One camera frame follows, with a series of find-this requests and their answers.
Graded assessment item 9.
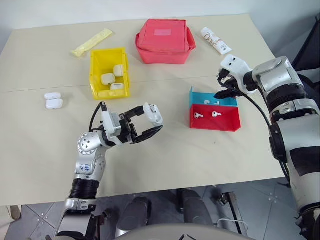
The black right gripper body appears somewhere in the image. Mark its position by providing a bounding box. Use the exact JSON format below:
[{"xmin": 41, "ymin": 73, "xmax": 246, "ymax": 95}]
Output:
[{"xmin": 216, "ymin": 67, "xmax": 241, "ymax": 98}]

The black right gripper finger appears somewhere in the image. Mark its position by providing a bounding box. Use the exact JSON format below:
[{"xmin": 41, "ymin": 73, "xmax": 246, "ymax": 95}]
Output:
[
  {"xmin": 216, "ymin": 87, "xmax": 237, "ymax": 97},
  {"xmin": 213, "ymin": 91, "xmax": 234, "ymax": 100}
]

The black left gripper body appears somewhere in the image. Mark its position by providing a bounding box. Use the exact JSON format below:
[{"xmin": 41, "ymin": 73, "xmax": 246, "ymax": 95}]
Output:
[{"xmin": 118, "ymin": 112, "xmax": 140, "ymax": 145}]

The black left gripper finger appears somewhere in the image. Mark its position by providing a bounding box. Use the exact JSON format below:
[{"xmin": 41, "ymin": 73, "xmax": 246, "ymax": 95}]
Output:
[
  {"xmin": 131, "ymin": 125, "xmax": 165, "ymax": 144},
  {"xmin": 123, "ymin": 104, "xmax": 149, "ymax": 123}
]

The yellow plastic bin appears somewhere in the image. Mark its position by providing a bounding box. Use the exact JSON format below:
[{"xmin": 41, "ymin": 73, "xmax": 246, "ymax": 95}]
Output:
[{"xmin": 89, "ymin": 46, "xmax": 131, "ymax": 101}]

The blue plastic tray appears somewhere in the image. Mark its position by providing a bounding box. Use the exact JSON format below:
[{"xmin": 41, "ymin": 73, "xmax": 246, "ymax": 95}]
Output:
[{"xmin": 188, "ymin": 86, "xmax": 239, "ymax": 108}]

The red plastic tray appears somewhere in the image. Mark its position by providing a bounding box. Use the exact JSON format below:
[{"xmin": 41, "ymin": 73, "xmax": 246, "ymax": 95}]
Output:
[{"xmin": 189, "ymin": 103, "xmax": 242, "ymax": 132}]

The white printed tube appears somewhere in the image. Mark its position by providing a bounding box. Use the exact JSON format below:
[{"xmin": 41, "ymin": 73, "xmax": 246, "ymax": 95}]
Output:
[{"xmin": 200, "ymin": 26, "xmax": 233, "ymax": 55}]

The red fabric zip bag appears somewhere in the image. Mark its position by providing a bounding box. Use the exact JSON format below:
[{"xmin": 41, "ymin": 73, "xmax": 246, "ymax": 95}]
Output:
[{"xmin": 135, "ymin": 18, "xmax": 197, "ymax": 65}]

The dark rounded shape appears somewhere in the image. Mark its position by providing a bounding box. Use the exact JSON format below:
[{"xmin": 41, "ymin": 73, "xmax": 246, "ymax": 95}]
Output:
[
  {"xmin": 178, "ymin": 188, "xmax": 214, "ymax": 227},
  {"xmin": 117, "ymin": 196, "xmax": 153, "ymax": 230}
]

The yellow plastic packet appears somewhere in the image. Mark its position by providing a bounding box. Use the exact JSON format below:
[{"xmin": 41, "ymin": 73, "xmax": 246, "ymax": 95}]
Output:
[{"xmin": 71, "ymin": 28, "xmax": 114, "ymax": 59}]

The dark chair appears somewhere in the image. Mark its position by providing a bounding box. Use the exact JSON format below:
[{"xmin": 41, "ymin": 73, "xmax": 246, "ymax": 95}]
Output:
[{"xmin": 291, "ymin": 14, "xmax": 320, "ymax": 85}]

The black metal bar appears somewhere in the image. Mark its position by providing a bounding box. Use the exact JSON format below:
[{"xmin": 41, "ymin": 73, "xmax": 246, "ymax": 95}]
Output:
[{"xmin": 221, "ymin": 191, "xmax": 249, "ymax": 236}]

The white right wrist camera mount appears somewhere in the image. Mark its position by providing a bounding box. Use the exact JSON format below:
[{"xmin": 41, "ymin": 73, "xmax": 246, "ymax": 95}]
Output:
[{"xmin": 219, "ymin": 54, "xmax": 254, "ymax": 95}]

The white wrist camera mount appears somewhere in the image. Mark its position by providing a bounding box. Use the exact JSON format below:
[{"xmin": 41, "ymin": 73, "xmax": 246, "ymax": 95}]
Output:
[
  {"xmin": 100, "ymin": 110, "xmax": 123, "ymax": 146},
  {"xmin": 219, "ymin": 54, "xmax": 254, "ymax": 95}
]

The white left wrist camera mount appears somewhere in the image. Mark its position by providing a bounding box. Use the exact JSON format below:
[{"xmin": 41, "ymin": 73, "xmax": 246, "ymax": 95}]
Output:
[{"xmin": 100, "ymin": 110, "xmax": 123, "ymax": 146}]

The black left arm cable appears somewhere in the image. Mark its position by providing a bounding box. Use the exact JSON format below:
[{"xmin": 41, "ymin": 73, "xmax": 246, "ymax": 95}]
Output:
[{"xmin": 88, "ymin": 101, "xmax": 109, "ymax": 133}]

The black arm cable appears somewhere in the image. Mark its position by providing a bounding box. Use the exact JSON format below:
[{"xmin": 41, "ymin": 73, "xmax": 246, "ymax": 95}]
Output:
[
  {"xmin": 88, "ymin": 101, "xmax": 109, "ymax": 133},
  {"xmin": 236, "ymin": 89, "xmax": 292, "ymax": 187}
]

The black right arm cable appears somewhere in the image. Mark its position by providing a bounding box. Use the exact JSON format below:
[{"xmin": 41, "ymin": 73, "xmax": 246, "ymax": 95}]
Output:
[{"xmin": 236, "ymin": 89, "xmax": 292, "ymax": 187}]

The white floor cable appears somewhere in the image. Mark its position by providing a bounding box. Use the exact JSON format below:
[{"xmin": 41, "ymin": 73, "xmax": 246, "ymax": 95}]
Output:
[{"xmin": 215, "ymin": 218, "xmax": 250, "ymax": 235}]

